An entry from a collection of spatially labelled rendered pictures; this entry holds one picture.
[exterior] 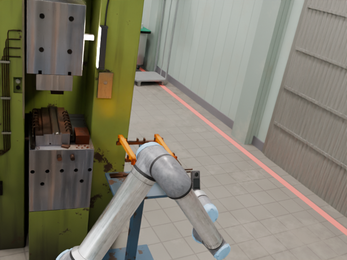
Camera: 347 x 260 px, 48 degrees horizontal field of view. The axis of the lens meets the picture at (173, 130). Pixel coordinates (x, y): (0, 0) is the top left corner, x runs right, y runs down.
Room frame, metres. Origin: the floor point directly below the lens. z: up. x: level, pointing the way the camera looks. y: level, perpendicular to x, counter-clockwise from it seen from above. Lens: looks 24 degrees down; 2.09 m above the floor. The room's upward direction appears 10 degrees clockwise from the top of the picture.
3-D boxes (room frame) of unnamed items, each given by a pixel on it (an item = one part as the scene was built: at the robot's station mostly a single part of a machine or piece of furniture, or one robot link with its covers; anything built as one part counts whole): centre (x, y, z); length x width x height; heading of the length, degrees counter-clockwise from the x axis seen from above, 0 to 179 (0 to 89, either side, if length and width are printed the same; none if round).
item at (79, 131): (2.22, 0.57, 0.95); 0.12 x 0.09 x 0.07; 23
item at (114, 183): (2.14, 0.15, 0.72); 0.40 x 0.30 x 0.02; 115
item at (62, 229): (2.32, 0.75, 0.23); 0.56 x 0.38 x 0.47; 23
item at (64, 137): (2.29, 0.80, 0.96); 0.42 x 0.20 x 0.09; 23
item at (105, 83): (2.34, 0.48, 1.27); 0.09 x 0.02 x 0.17; 113
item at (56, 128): (2.30, 0.77, 0.99); 0.42 x 0.05 x 0.01; 23
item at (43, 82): (2.29, 0.80, 1.32); 0.42 x 0.20 x 0.10; 23
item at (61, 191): (2.32, 0.75, 0.69); 0.56 x 0.38 x 0.45; 23
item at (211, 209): (1.62, -0.23, 0.97); 0.12 x 0.09 x 0.10; 25
